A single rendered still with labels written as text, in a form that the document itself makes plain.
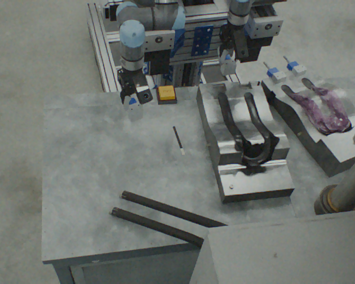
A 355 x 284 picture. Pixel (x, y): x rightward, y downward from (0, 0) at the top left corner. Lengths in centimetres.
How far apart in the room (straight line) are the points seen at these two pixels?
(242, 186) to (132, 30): 65
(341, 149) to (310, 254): 95
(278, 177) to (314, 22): 235
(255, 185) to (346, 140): 41
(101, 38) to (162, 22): 154
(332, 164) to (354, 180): 73
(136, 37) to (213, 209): 65
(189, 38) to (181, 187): 78
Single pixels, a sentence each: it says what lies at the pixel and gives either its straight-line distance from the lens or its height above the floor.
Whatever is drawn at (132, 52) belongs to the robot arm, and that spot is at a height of 123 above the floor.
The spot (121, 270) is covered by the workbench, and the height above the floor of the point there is 53.
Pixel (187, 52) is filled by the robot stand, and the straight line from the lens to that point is 211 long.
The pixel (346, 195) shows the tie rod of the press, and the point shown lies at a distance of 104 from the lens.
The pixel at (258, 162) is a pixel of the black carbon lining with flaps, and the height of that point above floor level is 87.
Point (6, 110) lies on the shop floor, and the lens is 292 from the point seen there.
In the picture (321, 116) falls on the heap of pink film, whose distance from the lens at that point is 179.
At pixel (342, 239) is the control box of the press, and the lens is 84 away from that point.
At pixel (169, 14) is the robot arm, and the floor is 128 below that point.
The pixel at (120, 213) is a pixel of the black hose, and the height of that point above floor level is 83.
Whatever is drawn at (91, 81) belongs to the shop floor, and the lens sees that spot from 300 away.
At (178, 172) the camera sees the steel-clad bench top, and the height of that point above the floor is 80.
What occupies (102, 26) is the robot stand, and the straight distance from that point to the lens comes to 305.
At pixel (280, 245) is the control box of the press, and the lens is 80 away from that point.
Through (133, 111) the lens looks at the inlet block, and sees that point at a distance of 157.
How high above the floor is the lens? 217
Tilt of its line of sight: 54 degrees down
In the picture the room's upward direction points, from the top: 9 degrees clockwise
